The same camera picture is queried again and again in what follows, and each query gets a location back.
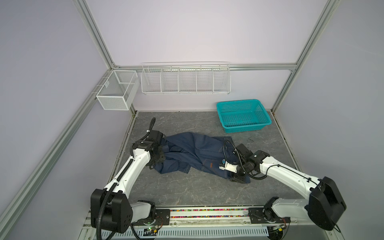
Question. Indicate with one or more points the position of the aluminium frame back crossbar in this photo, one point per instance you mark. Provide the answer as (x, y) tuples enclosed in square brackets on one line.
[(211, 65)]

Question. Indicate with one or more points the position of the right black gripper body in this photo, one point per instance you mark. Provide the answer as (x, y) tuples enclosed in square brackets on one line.
[(241, 171)]

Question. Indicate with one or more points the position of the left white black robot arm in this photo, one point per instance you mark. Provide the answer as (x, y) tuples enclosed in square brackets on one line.
[(110, 207)]

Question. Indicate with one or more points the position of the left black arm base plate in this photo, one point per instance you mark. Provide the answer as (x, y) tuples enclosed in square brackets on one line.
[(159, 217)]

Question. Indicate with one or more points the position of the white slotted cable duct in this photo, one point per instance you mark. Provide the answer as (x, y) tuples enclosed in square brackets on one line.
[(204, 233)]

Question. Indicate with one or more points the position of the dark blue denim trousers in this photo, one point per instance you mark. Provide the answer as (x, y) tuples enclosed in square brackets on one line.
[(204, 153)]

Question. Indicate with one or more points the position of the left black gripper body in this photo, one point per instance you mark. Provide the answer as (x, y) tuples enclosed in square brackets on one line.
[(160, 158)]

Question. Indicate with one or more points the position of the aluminium front mounting rail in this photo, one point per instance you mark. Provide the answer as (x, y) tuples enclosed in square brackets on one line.
[(207, 214)]

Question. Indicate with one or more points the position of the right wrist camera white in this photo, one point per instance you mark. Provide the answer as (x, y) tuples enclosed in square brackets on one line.
[(226, 166)]

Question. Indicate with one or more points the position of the long white wire wall basket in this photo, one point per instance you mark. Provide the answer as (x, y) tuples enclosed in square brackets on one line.
[(186, 81)]

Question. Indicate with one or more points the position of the teal plastic basket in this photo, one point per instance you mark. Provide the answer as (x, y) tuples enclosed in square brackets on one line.
[(243, 116)]

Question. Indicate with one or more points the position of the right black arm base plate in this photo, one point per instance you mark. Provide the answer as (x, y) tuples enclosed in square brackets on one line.
[(262, 216)]

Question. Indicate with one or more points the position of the small white mesh wall basket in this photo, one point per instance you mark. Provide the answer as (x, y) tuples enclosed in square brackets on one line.
[(118, 90)]

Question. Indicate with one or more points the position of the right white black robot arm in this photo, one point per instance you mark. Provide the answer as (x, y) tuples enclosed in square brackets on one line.
[(321, 203)]

